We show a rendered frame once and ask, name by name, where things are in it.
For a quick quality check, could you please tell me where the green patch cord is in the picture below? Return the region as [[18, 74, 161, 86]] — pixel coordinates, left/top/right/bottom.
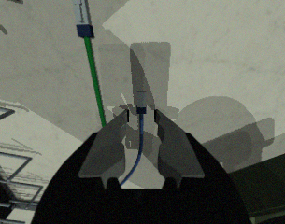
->
[[84, 37, 106, 127]]

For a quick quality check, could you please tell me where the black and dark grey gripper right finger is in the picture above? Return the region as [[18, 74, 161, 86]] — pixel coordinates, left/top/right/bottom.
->
[[154, 109, 252, 224]]

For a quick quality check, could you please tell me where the dark grey port rack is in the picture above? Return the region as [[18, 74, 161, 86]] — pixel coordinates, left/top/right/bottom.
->
[[0, 107, 43, 224]]

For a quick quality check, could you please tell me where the blue patch cord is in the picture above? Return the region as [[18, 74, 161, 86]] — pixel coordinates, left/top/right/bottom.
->
[[121, 114, 144, 186]]

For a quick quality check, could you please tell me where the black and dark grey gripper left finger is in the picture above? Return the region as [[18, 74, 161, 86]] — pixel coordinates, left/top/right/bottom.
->
[[31, 109, 129, 224]]

